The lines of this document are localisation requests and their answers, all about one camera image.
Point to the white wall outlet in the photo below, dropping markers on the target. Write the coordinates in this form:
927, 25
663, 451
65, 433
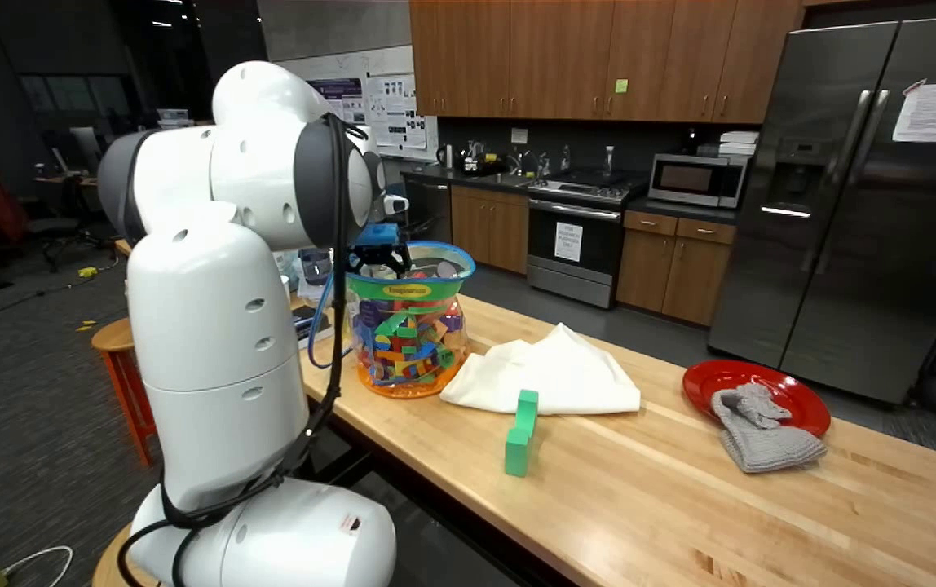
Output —
520, 138

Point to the clear countertop bottle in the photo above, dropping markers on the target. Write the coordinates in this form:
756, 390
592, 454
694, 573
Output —
607, 163

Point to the wide wooden base cabinet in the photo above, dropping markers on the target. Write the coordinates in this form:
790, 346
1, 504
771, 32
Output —
672, 265

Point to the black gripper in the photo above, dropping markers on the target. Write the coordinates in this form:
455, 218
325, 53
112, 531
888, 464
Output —
390, 262

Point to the narrow wooden base cabinet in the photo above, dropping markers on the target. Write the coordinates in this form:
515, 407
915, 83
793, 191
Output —
490, 231

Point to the stainless steel oven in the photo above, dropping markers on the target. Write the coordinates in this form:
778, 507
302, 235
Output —
582, 245

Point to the white cloth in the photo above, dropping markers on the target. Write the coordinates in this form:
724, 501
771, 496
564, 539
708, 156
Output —
552, 375

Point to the clear jar of toys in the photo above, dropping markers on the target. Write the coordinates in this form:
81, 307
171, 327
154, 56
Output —
410, 346

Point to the silver microwave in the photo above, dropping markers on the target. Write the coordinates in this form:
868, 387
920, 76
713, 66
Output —
694, 181

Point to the stack of white items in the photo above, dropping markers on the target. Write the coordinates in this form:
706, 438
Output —
737, 143

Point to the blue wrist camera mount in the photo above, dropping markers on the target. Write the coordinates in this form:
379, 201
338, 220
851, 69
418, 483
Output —
379, 235

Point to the grey cloth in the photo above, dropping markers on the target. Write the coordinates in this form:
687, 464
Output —
762, 436

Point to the wooden stool with red legs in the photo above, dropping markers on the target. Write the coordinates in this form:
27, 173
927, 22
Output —
114, 346

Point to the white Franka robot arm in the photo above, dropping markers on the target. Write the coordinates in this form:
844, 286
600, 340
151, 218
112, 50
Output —
217, 346

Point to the stainless steel refrigerator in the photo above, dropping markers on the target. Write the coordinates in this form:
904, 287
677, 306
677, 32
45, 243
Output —
844, 272

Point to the white wall poster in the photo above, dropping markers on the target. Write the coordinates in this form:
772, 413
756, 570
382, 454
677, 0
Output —
401, 114

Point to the black flat device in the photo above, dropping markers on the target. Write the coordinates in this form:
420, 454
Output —
303, 314

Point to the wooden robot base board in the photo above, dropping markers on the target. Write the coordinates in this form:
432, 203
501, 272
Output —
108, 573

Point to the red plate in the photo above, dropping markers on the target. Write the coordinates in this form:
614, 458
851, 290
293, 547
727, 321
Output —
793, 391

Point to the green cabinet sticker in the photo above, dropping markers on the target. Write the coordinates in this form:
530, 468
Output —
620, 86

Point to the green foam block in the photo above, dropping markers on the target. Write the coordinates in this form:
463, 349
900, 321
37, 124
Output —
522, 433

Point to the purple headed wall poster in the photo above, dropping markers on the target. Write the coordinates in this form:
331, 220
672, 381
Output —
341, 91

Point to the wooden wall cabinets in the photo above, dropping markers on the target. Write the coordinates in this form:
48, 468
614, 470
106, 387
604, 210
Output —
596, 60

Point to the white oven towel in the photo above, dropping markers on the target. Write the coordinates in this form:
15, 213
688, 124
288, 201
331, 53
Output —
567, 243

